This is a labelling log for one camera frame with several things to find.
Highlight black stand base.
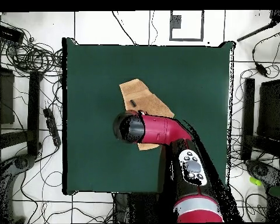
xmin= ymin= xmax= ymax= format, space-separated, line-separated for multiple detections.
xmin=0 ymin=70 xmax=41 ymax=156
xmin=240 ymin=77 xmax=280 ymax=162

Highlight grey square floor frame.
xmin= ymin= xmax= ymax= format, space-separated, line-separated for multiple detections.
xmin=169 ymin=10 xmax=204 ymax=42

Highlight yellow-green ball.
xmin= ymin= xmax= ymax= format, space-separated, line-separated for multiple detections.
xmin=248 ymin=176 xmax=263 ymax=187

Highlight small grey square patch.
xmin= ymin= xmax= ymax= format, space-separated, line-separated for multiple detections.
xmin=169 ymin=15 xmax=182 ymax=29

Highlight black cable tangle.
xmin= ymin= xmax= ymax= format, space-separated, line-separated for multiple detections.
xmin=0 ymin=17 xmax=64 ymax=79

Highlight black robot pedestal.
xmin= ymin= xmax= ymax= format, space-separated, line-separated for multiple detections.
xmin=113 ymin=192 xmax=160 ymax=223

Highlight black power strip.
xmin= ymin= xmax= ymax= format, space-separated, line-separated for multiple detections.
xmin=43 ymin=107 xmax=62 ymax=148

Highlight black power adapter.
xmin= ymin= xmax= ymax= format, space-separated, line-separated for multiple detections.
xmin=255 ymin=62 xmax=269 ymax=78

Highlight black tripod pole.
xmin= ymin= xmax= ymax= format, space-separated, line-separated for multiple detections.
xmin=236 ymin=9 xmax=280 ymax=43

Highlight tan terry towel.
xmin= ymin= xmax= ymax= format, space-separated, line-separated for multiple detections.
xmin=118 ymin=78 xmax=175 ymax=151

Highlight black floor cable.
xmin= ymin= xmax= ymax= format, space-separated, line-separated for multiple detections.
xmin=111 ymin=10 xmax=138 ymax=46

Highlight black electronics box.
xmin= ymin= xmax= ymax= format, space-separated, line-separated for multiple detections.
xmin=0 ymin=23 xmax=25 ymax=44

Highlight dark green table cloth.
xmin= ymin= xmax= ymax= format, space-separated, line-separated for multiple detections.
xmin=61 ymin=37 xmax=236 ymax=195

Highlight grey chair base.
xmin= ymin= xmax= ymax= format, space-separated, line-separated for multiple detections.
xmin=244 ymin=159 xmax=280 ymax=188
xmin=0 ymin=153 xmax=37 ymax=223

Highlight dark flat panel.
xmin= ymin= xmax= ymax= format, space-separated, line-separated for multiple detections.
xmin=0 ymin=66 xmax=15 ymax=125
xmin=257 ymin=78 xmax=280 ymax=141

